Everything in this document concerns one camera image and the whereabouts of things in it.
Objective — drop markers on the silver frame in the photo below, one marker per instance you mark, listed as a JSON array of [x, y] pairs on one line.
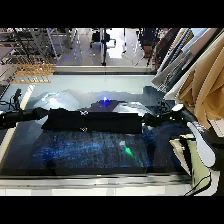
[[93, 184]]

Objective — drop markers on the pale green garment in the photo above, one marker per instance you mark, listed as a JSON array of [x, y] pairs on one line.
[[196, 163]]

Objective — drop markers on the beige garment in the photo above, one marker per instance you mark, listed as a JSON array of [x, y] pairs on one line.
[[208, 88]]

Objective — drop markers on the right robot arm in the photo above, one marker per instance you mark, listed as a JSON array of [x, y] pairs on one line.
[[202, 144]]

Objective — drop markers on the heap of clothes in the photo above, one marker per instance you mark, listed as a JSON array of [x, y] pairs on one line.
[[176, 56]]

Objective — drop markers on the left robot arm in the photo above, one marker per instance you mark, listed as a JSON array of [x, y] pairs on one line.
[[20, 117]]

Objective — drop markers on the black garment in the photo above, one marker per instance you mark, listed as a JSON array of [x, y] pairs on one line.
[[100, 121]]

